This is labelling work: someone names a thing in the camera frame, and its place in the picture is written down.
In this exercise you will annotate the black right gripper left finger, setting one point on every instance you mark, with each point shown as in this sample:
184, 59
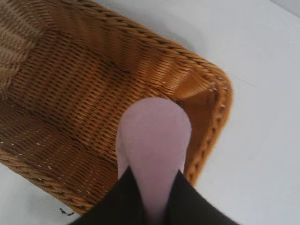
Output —
112, 201

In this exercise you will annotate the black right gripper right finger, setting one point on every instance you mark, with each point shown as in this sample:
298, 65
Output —
194, 204

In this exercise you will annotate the pink toy peach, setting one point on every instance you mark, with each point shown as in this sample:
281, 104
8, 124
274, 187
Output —
154, 140

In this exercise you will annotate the brown wicker basket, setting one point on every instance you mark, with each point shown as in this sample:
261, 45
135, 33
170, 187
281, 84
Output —
93, 93

